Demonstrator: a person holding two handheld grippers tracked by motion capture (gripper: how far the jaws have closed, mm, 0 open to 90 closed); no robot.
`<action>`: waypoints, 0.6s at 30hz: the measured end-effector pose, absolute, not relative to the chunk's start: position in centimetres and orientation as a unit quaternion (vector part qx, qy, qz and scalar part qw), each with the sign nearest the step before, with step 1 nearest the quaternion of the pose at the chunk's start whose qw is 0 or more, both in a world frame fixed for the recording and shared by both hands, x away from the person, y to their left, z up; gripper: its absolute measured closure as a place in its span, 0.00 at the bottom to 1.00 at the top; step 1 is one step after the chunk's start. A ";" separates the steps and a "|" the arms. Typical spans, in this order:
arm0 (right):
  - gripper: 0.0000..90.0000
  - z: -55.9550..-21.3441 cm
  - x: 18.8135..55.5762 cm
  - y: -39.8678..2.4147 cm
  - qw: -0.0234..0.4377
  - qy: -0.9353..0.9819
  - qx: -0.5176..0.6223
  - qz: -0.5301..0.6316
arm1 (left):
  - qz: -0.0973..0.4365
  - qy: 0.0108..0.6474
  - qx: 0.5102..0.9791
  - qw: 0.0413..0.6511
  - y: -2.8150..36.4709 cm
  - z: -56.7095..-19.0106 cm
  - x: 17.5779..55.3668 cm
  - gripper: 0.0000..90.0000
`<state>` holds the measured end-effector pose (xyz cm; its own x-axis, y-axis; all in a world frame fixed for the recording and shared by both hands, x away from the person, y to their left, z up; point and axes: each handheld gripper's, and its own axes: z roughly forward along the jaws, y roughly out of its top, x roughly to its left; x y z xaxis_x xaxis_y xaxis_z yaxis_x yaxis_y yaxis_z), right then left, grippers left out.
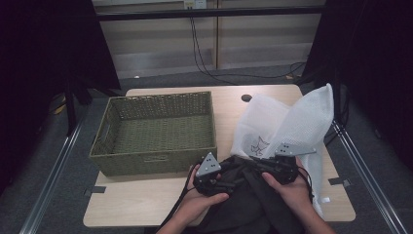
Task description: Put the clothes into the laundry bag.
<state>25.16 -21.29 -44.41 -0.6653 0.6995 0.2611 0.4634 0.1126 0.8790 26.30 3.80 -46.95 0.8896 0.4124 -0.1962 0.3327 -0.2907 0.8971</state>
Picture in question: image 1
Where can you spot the green woven basket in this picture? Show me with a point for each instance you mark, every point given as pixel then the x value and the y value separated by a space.
pixel 162 162

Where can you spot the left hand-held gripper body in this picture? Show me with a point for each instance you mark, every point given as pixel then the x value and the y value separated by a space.
pixel 207 167

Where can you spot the yellow floor object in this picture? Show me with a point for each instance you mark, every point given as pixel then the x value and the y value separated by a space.
pixel 60 109

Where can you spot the black table grommet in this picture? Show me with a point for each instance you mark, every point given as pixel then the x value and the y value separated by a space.
pixel 246 97

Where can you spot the metal floor rail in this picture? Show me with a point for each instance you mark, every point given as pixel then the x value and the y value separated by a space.
pixel 48 185
pixel 367 175

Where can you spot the person's right hand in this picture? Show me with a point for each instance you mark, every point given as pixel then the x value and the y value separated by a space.
pixel 292 195

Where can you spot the dark cloth garment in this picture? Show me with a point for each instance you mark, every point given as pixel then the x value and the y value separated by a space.
pixel 253 208

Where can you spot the white mesh laundry bag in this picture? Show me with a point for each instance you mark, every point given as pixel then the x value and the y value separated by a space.
pixel 302 120

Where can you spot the person's left hand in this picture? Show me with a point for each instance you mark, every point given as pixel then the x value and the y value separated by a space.
pixel 198 206

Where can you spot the white wall socket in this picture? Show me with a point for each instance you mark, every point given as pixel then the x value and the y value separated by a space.
pixel 195 4

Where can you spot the black horizontal bar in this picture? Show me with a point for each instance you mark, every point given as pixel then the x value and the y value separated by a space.
pixel 207 13

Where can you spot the black metal stand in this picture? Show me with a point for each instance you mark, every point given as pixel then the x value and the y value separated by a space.
pixel 70 110

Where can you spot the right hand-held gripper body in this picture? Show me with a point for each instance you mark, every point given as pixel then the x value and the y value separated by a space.
pixel 285 169

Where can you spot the black curtain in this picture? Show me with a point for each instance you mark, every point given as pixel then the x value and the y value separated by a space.
pixel 373 65
pixel 39 65

